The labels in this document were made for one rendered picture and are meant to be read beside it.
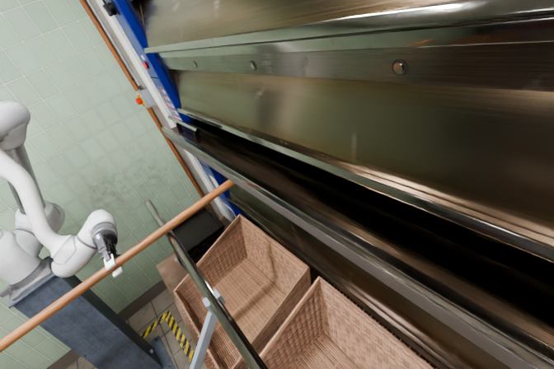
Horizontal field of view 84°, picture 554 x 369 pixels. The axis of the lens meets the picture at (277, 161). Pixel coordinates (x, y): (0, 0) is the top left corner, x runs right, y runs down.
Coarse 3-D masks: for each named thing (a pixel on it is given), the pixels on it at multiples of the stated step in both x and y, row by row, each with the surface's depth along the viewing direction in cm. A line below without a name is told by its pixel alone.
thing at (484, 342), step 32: (256, 160) 85; (288, 160) 81; (256, 192) 70; (288, 192) 67; (320, 192) 64; (352, 192) 62; (352, 224) 53; (384, 224) 52; (416, 224) 50; (448, 224) 49; (352, 256) 48; (416, 256) 44; (448, 256) 43; (480, 256) 42; (512, 256) 41; (480, 288) 38; (512, 288) 37; (544, 288) 36; (448, 320) 36; (512, 320) 34; (544, 320) 33; (512, 352) 31
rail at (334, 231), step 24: (192, 144) 102; (264, 192) 67; (312, 216) 54; (336, 240) 50; (360, 240) 47; (384, 264) 42; (408, 264) 41; (432, 288) 37; (456, 312) 35; (480, 312) 33; (504, 336) 31; (528, 336) 30; (528, 360) 30; (552, 360) 28
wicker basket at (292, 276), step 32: (224, 256) 161; (256, 256) 158; (288, 256) 128; (192, 288) 153; (224, 288) 156; (256, 288) 150; (288, 288) 139; (192, 320) 130; (256, 320) 136; (224, 352) 129
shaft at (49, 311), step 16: (192, 208) 113; (176, 224) 111; (144, 240) 107; (128, 256) 104; (96, 272) 101; (80, 288) 98; (64, 304) 96; (32, 320) 93; (16, 336) 91; (0, 352) 90
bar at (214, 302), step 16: (160, 224) 117; (176, 240) 106; (192, 272) 90; (208, 288) 83; (208, 304) 79; (208, 320) 82; (224, 320) 73; (208, 336) 82; (240, 336) 69; (240, 352) 66; (256, 352) 66; (192, 368) 83; (256, 368) 62
